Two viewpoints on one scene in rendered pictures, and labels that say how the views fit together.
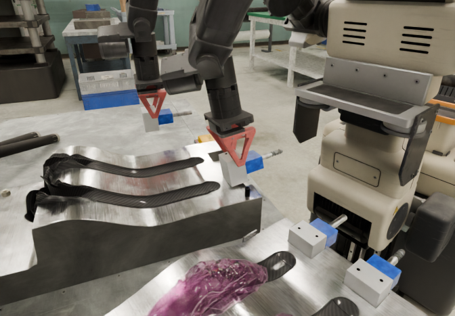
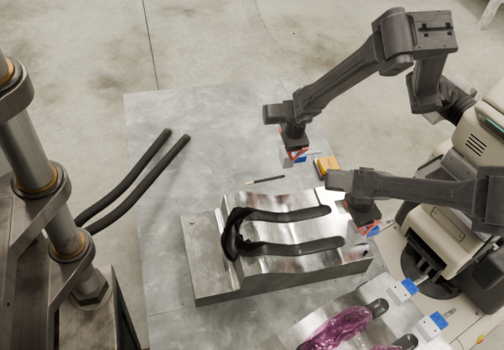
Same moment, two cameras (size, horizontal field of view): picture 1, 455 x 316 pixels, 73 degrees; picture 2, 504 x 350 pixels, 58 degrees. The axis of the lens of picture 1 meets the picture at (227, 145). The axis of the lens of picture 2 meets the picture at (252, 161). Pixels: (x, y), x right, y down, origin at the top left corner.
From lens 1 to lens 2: 82 cm
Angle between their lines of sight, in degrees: 23
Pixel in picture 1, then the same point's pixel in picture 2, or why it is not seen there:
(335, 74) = (451, 165)
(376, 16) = (494, 147)
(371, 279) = (430, 329)
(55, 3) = not seen: outside the picture
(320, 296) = (400, 331)
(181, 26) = not seen: outside the picture
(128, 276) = (283, 294)
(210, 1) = (379, 195)
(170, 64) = (334, 180)
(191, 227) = (325, 272)
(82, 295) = (259, 303)
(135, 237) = (292, 276)
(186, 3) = not seen: outside the picture
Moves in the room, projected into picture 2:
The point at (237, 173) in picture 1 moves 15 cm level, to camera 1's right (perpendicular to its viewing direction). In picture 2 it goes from (360, 238) to (414, 246)
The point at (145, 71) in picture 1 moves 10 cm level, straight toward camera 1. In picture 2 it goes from (295, 134) to (303, 161)
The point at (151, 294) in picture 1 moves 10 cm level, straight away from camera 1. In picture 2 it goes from (312, 321) to (301, 285)
